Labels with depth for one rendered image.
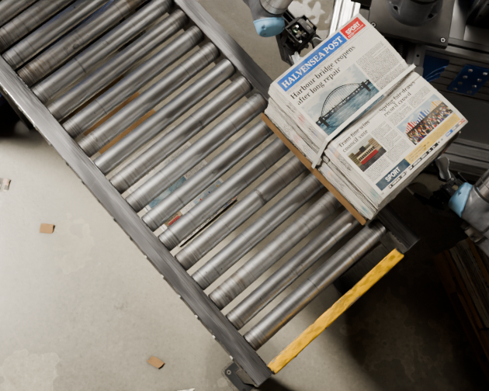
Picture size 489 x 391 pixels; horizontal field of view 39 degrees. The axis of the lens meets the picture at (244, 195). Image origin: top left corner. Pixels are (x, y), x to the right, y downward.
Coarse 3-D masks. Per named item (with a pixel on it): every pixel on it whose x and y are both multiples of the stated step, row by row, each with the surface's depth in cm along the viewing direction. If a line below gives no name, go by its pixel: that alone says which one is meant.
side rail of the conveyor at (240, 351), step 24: (0, 72) 182; (24, 96) 180; (48, 120) 179; (72, 144) 177; (72, 168) 176; (96, 168) 176; (96, 192) 174; (120, 216) 173; (144, 240) 172; (168, 264) 170; (192, 288) 169; (192, 312) 175; (216, 312) 168; (216, 336) 166; (240, 336) 166; (240, 360) 165
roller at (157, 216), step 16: (256, 128) 180; (240, 144) 179; (256, 144) 180; (224, 160) 178; (240, 160) 180; (192, 176) 177; (208, 176) 177; (176, 192) 175; (192, 192) 176; (160, 208) 174; (176, 208) 175; (160, 224) 174
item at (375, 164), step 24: (408, 96) 160; (432, 96) 160; (384, 120) 158; (408, 120) 158; (432, 120) 158; (456, 120) 159; (360, 144) 156; (384, 144) 156; (408, 144) 156; (432, 144) 157; (336, 168) 162; (360, 168) 154; (384, 168) 154; (408, 168) 155; (360, 192) 161; (384, 192) 153
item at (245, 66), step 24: (192, 0) 189; (192, 24) 189; (216, 24) 187; (240, 48) 186; (240, 72) 185; (264, 72) 184; (264, 96) 183; (384, 216) 175; (384, 240) 183; (408, 240) 174
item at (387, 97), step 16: (400, 64) 162; (384, 80) 161; (400, 80) 161; (368, 96) 160; (384, 96) 160; (352, 112) 158; (368, 112) 158; (336, 128) 157; (352, 128) 157; (320, 144) 160; (336, 144) 155; (320, 160) 168
